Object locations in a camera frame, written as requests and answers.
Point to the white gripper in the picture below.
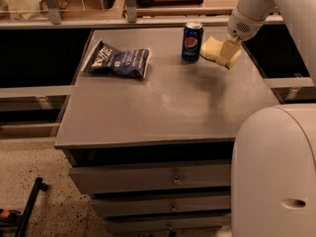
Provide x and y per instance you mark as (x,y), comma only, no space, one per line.
(241,29)

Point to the yellow sponge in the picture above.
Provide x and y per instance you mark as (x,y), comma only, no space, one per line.
(210,49)

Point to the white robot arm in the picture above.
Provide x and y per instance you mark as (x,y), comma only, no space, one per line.
(273,168)

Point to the blue pepsi can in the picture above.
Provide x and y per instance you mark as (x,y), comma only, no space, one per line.
(192,38)

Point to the dark blue chip bag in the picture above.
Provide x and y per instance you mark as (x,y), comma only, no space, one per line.
(105,59)

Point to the top grey drawer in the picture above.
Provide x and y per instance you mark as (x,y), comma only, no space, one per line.
(151,177)

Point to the grey drawer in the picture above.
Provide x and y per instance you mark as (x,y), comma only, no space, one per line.
(172,222)
(151,177)
(107,208)

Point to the grey drawer cabinet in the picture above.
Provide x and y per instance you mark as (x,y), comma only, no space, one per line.
(179,112)

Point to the middle grey drawer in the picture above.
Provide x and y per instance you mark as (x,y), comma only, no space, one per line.
(107,208)

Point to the bottom grey drawer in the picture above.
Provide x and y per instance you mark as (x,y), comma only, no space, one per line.
(172,222)

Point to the black stand leg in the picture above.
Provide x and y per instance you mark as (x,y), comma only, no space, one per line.
(39,185)

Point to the metal railing frame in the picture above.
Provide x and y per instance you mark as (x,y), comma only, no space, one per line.
(124,13)

